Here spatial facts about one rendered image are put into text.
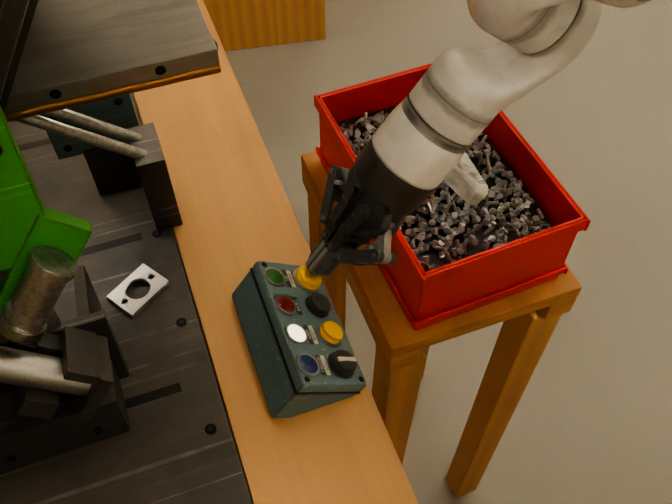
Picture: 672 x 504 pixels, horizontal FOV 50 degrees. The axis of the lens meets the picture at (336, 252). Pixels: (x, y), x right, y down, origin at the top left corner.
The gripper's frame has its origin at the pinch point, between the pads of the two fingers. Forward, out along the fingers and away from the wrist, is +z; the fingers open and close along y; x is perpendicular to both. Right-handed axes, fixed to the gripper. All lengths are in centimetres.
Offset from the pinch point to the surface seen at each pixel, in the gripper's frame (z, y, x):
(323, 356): 3.5, 9.6, -1.8
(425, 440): 63, -10, 76
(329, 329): 2.4, 7.1, -0.7
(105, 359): 11.8, 4.7, -19.3
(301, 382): 3.7, 12.3, -5.4
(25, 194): -1.0, -1.6, -29.3
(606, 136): 11, -79, 152
